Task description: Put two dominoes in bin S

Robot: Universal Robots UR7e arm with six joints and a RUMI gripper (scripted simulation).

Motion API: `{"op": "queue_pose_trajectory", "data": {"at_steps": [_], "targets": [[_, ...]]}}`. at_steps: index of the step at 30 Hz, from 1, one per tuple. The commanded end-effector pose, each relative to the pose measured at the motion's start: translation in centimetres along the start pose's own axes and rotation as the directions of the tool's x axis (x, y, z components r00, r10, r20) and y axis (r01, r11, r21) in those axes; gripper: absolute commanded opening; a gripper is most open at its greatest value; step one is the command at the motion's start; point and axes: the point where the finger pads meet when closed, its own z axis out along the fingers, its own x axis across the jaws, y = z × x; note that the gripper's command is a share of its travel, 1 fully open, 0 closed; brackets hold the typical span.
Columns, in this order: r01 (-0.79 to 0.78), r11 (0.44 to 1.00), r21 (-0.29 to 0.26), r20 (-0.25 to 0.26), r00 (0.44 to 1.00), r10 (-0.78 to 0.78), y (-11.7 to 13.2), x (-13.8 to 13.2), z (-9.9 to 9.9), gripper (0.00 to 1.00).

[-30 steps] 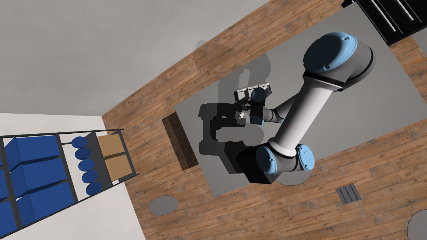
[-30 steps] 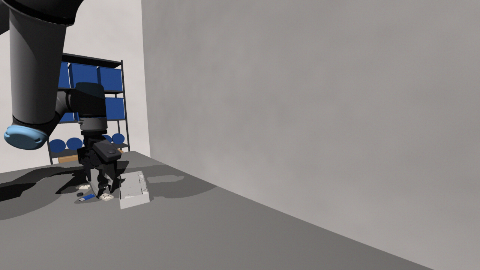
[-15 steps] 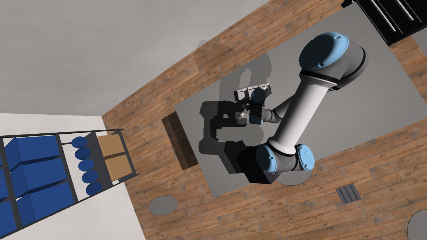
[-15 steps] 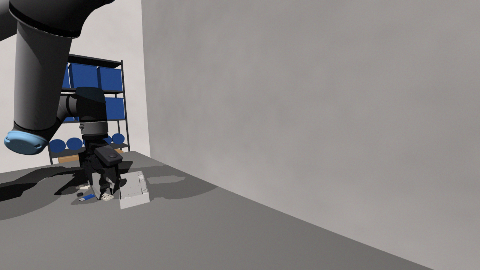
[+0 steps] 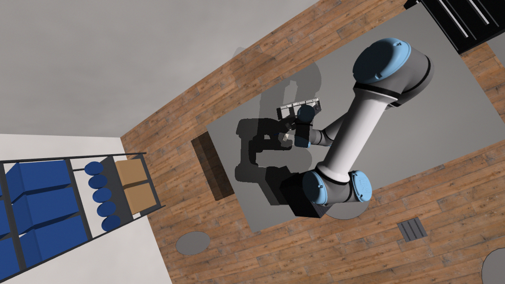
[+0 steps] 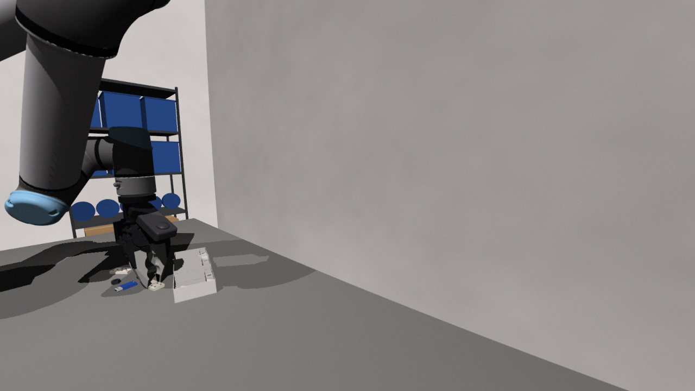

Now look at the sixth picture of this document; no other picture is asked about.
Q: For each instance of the blue usb stick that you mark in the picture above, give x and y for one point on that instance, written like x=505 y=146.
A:
x=126 y=286

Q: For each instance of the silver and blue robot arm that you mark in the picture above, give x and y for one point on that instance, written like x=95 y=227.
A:
x=60 y=88

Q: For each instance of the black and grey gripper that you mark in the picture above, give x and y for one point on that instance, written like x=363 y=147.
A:
x=137 y=238

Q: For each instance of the white rack of bins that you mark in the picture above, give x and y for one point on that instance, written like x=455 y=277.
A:
x=193 y=277

